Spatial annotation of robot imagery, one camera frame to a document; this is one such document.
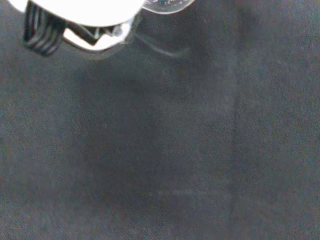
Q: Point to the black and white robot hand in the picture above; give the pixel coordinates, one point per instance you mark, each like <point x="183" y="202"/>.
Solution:
<point x="82" y="12"/>

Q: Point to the black table cloth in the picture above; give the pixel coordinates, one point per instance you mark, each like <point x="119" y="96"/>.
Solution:
<point x="160" y="150"/>

